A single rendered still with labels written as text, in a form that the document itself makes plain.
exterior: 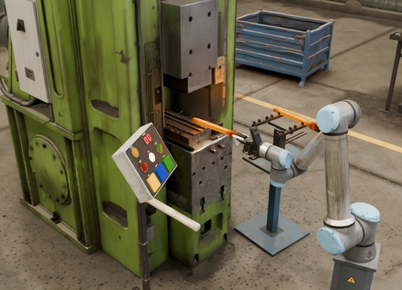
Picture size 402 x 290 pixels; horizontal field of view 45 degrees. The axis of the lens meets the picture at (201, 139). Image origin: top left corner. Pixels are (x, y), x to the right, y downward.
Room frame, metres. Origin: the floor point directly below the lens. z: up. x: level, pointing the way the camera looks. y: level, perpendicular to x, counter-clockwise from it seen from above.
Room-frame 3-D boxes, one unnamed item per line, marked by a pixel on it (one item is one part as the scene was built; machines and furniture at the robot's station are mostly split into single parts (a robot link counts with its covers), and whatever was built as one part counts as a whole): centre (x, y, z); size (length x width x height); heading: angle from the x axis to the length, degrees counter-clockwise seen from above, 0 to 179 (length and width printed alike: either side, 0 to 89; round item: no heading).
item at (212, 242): (2.85, 0.13, 0.23); 0.55 x 0.37 x 0.47; 47
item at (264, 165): (2.95, -0.53, 0.65); 0.40 x 0.30 x 0.02; 129
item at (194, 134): (2.80, 0.16, 0.96); 0.42 x 0.20 x 0.09; 47
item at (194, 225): (2.34, 0.17, 0.62); 0.44 x 0.05 x 0.05; 47
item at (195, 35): (2.83, 0.13, 1.56); 0.42 x 0.39 x 0.40; 47
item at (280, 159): (2.29, -0.42, 1.02); 0.12 x 0.09 x 0.10; 47
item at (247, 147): (2.41, -0.30, 1.02); 0.12 x 0.08 x 0.09; 47
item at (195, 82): (2.80, 0.16, 1.32); 0.42 x 0.20 x 0.10; 47
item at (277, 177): (2.30, -0.43, 0.91); 0.12 x 0.09 x 0.12; 126
